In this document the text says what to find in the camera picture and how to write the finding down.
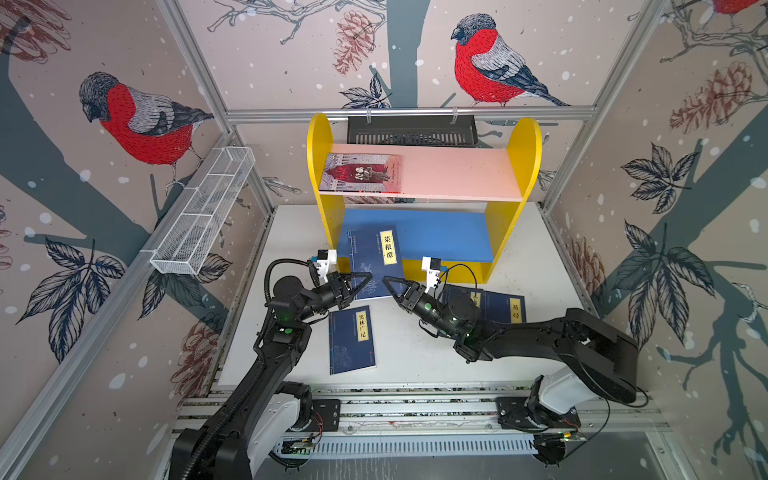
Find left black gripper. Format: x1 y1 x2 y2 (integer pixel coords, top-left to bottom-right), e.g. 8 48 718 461
296 275 371 324

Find navy blue book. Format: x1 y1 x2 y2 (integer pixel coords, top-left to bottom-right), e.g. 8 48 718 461
481 291 527 324
329 306 377 375
348 225 405 300
442 284 484 310

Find red illustrated book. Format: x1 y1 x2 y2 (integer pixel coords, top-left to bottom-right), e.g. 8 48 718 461
319 153 402 193

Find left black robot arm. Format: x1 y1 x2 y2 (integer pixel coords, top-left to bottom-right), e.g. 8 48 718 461
168 272 373 479

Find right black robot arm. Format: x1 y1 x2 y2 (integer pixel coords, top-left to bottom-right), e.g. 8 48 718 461
383 276 639 432

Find yellow pink blue shelf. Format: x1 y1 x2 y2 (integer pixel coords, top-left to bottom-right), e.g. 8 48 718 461
307 113 543 284

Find black mesh tray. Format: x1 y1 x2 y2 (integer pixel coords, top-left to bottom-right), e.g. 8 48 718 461
347 115 478 147

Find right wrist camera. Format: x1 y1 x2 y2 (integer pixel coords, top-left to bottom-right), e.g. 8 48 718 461
421 256 442 295

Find aluminium mounting rail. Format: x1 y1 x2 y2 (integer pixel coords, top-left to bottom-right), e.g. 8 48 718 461
170 383 670 439

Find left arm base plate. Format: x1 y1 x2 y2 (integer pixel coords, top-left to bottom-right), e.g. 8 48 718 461
285 398 341 434

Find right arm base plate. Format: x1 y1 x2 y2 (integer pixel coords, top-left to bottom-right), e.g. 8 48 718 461
495 397 581 433

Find white wire mesh basket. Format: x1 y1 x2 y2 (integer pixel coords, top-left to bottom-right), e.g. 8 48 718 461
150 146 255 275

